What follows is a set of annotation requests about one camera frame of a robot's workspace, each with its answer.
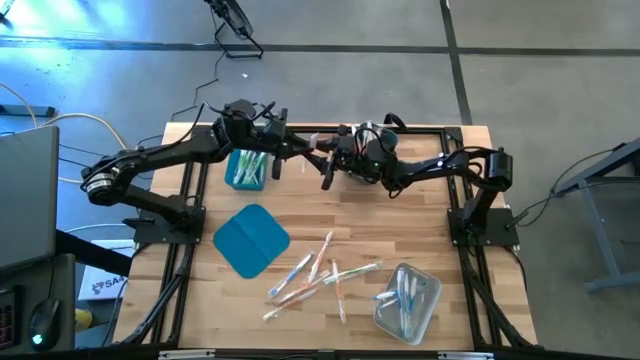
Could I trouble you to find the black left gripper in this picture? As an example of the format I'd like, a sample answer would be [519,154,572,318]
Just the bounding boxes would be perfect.
[214,98,314,159]

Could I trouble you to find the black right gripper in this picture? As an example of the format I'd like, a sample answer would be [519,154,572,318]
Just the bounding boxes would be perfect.
[301,130,400,186]

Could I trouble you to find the blue bin lid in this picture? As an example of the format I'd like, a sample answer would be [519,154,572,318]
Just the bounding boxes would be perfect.
[213,203,292,280]

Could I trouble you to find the turquoise plastic bin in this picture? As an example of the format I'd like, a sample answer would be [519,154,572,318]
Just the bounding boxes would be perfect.
[223,148,270,192]

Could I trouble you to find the black table clamp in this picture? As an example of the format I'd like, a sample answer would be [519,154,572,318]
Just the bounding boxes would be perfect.
[383,112,409,134]

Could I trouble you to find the white printed cardboard box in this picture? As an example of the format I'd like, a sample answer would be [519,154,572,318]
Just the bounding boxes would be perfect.
[77,239,137,303]

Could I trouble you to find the black side desk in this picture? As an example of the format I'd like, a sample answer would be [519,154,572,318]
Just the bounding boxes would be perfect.
[0,252,77,354]

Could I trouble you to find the black floor bar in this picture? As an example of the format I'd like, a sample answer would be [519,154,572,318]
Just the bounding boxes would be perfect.
[0,103,57,119]

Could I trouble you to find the grey laptop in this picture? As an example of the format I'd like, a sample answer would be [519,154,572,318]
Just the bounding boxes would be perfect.
[0,124,61,274]

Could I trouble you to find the small yellow object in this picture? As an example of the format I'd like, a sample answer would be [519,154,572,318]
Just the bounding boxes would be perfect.
[74,308,95,332]

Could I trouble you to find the black computer mouse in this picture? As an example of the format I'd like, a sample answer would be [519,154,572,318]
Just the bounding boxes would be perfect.
[27,298,63,352]

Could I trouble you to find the black keyboard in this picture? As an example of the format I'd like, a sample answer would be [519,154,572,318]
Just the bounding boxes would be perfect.
[0,287,22,351]

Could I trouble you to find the dark grey-teal handled bin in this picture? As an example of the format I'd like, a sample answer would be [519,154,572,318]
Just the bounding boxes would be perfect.
[340,123,401,186]

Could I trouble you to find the black floor cable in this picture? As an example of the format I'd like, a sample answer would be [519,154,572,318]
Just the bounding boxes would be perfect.
[171,49,222,122]

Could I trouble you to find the yellow cable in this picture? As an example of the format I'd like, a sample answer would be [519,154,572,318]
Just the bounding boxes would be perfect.
[0,82,137,185]

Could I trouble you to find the grey desk frame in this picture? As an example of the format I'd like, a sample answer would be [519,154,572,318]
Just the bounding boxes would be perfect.
[581,137,640,294]

